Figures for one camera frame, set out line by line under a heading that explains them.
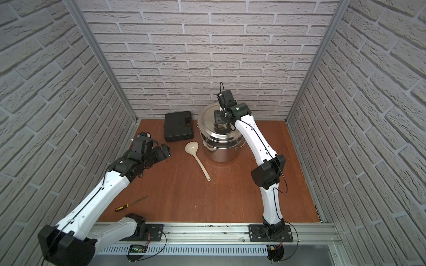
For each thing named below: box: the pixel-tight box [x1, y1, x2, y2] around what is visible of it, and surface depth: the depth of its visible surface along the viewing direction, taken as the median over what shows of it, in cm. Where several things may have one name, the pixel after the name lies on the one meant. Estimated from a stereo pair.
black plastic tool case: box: [164, 110, 194, 143], surface depth 112 cm
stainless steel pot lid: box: [197, 102, 243, 141], surface depth 85 cm
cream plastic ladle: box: [184, 141, 211, 182], surface depth 102 cm
